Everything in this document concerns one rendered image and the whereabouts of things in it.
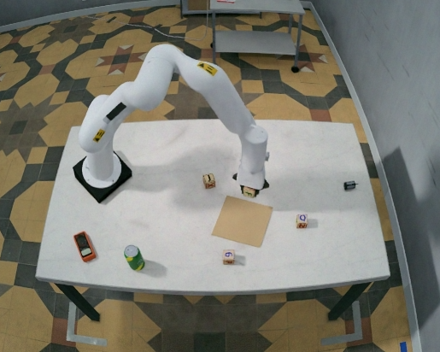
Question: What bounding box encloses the green soda can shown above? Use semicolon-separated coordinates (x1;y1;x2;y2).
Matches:
124;244;144;271

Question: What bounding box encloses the wooden alphabet block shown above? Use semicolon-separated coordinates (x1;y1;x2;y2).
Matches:
243;186;255;198
202;173;215;189
296;214;308;228

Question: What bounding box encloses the tan square mat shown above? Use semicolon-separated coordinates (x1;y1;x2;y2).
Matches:
211;196;273;248

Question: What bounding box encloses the tan cardboard block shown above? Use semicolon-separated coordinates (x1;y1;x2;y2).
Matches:
222;249;235;264

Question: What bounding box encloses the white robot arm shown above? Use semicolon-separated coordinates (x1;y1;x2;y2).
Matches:
79;44;270;189

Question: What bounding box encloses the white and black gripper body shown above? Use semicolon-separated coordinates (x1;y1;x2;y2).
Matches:
237;162;266;190

